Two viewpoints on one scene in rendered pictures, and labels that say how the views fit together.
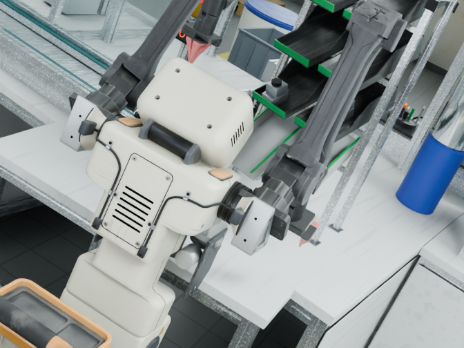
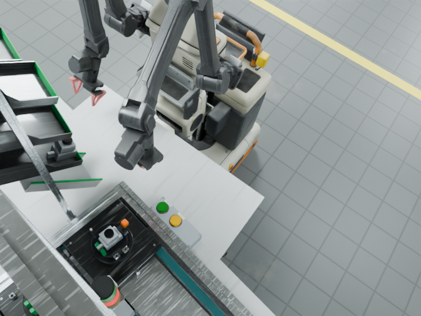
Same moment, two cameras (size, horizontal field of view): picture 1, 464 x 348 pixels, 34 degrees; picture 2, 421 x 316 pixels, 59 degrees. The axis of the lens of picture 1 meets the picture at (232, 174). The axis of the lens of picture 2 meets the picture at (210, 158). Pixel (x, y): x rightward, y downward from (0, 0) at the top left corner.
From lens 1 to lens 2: 2.60 m
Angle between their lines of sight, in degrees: 96
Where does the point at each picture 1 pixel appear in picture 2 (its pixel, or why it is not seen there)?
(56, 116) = (218, 269)
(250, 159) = (77, 172)
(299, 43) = (41, 133)
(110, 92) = (223, 64)
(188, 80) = not seen: hidden behind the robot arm
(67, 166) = (209, 192)
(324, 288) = not seen: hidden behind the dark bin
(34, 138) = (233, 221)
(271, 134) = (54, 175)
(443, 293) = not seen: outside the picture
